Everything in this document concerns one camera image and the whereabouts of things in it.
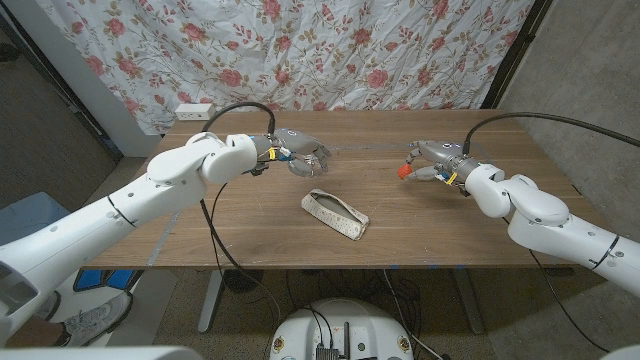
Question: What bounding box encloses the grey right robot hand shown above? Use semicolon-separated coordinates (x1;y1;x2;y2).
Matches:
405;139;481;184

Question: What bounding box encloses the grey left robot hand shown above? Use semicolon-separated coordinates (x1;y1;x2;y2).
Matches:
249;128;332;179

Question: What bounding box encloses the cream patterned pen bag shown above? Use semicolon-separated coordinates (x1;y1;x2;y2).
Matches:
300;188;371;242

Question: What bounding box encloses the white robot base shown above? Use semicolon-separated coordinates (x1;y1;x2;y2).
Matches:
269;298;414;360

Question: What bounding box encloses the floral backdrop cloth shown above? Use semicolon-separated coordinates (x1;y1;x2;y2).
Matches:
34;0;536;136

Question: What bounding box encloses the white power strip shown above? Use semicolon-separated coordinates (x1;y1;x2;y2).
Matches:
174;103;217;122

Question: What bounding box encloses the black backdrop stand pole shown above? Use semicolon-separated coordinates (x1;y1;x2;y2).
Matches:
481;0;554;110

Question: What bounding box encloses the black round floor object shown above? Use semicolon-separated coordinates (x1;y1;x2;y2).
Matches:
223;269;265;294

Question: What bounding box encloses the grey table leg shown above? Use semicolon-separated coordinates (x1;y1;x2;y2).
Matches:
452;268;486;335

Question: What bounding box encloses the white table leg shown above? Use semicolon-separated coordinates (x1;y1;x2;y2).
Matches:
198;269;226;334

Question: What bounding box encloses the grey sneaker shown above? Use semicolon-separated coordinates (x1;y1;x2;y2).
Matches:
63;291;134;347
34;292;62;321

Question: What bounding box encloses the blue plastic bin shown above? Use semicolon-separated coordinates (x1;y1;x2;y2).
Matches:
0;192;71;246

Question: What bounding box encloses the white robot torso edge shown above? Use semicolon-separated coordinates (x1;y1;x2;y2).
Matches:
0;345;204;360

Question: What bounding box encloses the person leg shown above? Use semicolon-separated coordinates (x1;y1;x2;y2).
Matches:
4;317;69;349

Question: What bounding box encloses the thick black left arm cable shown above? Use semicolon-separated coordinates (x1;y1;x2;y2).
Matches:
199;101;282;331

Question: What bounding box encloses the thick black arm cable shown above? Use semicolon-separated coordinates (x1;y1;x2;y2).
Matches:
199;101;282;331
462;111;640;156

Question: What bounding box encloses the thin black left arm wire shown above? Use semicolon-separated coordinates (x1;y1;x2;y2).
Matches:
208;182;229;271

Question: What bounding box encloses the thin black arm wire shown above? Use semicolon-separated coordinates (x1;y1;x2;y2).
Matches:
208;182;229;271
527;248;610;354

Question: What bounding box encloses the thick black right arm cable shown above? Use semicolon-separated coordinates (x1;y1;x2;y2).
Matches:
462;111;640;156

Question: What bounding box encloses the thin black right arm wire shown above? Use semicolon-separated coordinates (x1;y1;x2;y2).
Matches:
527;248;610;354

